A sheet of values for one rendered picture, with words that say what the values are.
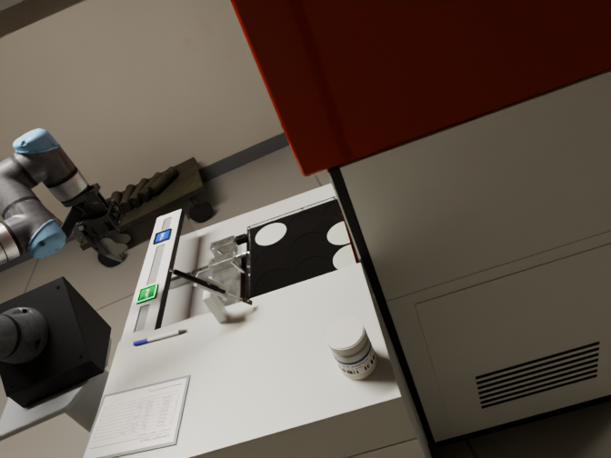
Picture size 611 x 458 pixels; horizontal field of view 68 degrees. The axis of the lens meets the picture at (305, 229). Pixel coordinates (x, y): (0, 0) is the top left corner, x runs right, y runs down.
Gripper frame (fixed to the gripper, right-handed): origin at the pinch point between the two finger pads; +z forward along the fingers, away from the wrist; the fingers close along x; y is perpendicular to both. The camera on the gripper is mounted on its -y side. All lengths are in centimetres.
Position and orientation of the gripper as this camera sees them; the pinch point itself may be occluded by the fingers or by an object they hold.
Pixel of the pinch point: (117, 257)
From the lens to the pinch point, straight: 124.7
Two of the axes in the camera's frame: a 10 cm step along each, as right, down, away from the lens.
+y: 9.4, -3.2, -1.3
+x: -0.9, -5.9, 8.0
